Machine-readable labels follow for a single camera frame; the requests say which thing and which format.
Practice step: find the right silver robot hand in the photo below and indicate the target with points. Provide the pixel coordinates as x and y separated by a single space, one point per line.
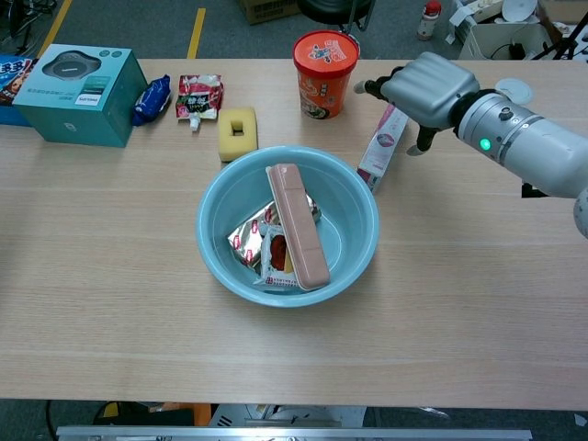
432 89

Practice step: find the floral pink tissue carton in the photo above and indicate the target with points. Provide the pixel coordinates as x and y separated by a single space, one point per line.
383 142

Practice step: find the long pink plastic case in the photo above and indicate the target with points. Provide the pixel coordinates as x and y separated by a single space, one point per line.
298 225

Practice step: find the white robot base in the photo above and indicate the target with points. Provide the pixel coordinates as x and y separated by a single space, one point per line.
285 415

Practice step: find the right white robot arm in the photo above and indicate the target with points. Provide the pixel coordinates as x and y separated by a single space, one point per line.
537 142

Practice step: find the light blue plastic bowl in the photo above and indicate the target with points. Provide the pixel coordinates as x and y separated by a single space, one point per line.
349 220

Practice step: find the red white bottle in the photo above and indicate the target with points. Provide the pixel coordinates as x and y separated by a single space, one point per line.
429 20

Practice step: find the white round table grommet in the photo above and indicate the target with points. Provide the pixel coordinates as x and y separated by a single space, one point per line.
516 89

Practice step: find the white open storage box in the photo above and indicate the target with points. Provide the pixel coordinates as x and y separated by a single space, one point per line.
500 39

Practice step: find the orange instant noodle cup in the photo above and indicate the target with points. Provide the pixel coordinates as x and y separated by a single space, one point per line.
324 69

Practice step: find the black office chair base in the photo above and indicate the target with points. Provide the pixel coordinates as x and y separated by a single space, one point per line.
340 11

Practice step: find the brown cardboard box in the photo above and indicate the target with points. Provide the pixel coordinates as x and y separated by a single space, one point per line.
266 9

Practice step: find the yellow sponge with hole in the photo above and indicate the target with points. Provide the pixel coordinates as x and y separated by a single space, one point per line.
229 138

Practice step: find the white red yellow snack packet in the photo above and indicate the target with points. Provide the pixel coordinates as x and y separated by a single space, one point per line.
277 250

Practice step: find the red drink pouch with spout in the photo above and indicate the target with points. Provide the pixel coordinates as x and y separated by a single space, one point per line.
200 98

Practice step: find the gold foil snack packet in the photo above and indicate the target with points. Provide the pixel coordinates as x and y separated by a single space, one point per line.
245 241

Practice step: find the blue cookie packet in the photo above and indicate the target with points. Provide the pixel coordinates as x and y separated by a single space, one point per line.
151 101

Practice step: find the teal speaker retail box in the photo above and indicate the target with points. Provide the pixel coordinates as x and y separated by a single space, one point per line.
69 92

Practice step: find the chocolate cookie box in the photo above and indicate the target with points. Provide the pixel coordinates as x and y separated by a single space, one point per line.
11 78

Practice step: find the aluminium profile rail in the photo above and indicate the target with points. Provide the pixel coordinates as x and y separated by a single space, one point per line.
294 434

